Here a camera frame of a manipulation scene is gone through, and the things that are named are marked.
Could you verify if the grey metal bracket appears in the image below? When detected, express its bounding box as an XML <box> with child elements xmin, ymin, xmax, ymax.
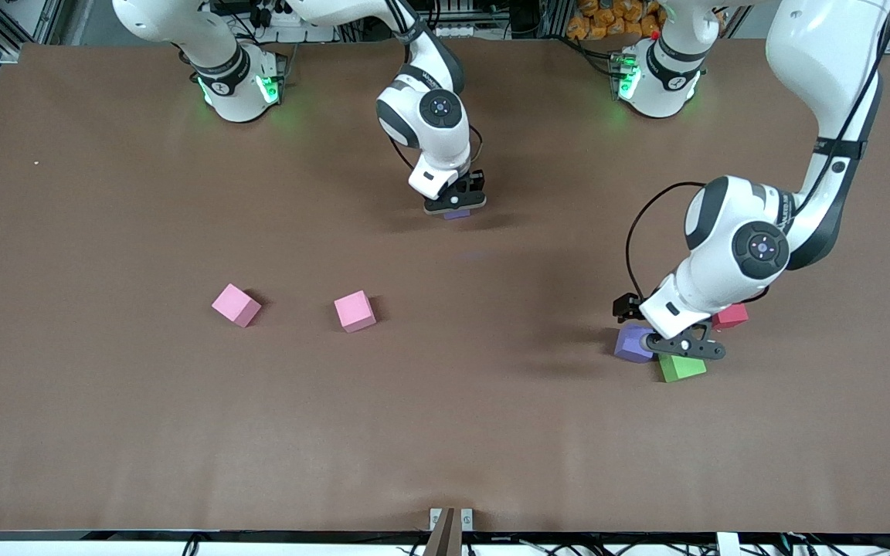
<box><xmin>430</xmin><ymin>507</ymin><xmax>474</xmax><ymax>532</ymax></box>

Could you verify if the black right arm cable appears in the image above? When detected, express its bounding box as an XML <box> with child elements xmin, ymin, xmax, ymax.
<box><xmin>383</xmin><ymin>0</ymin><xmax>486</xmax><ymax>175</ymax></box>

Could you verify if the pink foam cube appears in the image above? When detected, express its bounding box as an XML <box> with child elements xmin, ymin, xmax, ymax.
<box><xmin>212</xmin><ymin>283</ymin><xmax>263</xmax><ymax>328</ymax></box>
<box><xmin>334</xmin><ymin>290</ymin><xmax>377</xmax><ymax>334</ymax></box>

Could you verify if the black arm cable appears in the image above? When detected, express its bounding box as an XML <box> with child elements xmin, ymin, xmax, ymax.
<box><xmin>383</xmin><ymin>0</ymin><xmax>486</xmax><ymax>175</ymax></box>
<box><xmin>625</xmin><ymin>0</ymin><xmax>890</xmax><ymax>302</ymax></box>

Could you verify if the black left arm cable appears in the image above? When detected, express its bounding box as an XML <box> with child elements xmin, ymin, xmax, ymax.
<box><xmin>625</xmin><ymin>0</ymin><xmax>890</xmax><ymax>302</ymax></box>

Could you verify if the white rack device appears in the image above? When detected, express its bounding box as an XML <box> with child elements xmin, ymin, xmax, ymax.
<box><xmin>430</xmin><ymin>0</ymin><xmax>484</xmax><ymax>39</ymax></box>

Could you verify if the brown camera post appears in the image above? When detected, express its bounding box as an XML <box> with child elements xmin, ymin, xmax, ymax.
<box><xmin>423</xmin><ymin>507</ymin><xmax>463</xmax><ymax>556</ymax></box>

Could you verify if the red foam cube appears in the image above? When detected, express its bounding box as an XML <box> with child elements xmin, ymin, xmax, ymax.
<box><xmin>712</xmin><ymin>303</ymin><xmax>749</xmax><ymax>331</ymax></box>

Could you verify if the green foam cube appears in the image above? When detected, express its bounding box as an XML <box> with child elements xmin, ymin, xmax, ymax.
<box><xmin>658</xmin><ymin>354</ymin><xmax>708</xmax><ymax>383</ymax></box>

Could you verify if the bag of orange items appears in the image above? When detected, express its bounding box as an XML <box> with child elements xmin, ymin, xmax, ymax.
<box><xmin>566</xmin><ymin>0</ymin><xmax>666</xmax><ymax>41</ymax></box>

